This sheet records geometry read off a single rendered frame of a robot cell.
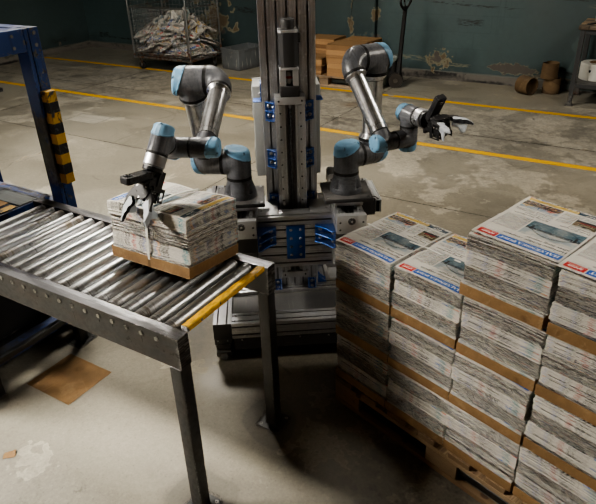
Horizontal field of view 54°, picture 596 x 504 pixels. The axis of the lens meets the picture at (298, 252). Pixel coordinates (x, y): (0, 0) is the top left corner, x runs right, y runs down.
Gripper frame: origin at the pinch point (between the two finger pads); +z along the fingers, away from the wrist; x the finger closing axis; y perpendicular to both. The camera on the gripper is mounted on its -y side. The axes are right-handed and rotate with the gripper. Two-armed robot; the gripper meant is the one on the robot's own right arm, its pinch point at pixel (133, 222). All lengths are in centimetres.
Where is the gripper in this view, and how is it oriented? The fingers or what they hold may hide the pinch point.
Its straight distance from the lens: 206.1
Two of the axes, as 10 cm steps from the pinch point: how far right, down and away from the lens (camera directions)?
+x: -8.5, -2.2, 4.7
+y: 4.5, 1.5, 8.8
